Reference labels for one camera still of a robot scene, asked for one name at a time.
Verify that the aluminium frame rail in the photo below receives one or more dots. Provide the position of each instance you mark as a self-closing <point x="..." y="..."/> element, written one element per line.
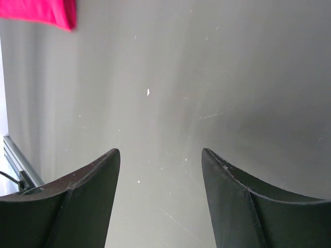
<point x="26" y="176"/>

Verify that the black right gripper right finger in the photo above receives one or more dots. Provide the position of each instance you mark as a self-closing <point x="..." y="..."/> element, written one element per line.
<point x="248" y="212"/>

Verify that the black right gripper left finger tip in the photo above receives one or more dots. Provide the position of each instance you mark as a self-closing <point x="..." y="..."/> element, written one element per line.
<point x="72" y="211"/>

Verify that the red t-shirt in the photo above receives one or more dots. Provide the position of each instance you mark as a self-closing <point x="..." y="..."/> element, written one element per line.
<point x="62" y="14"/>

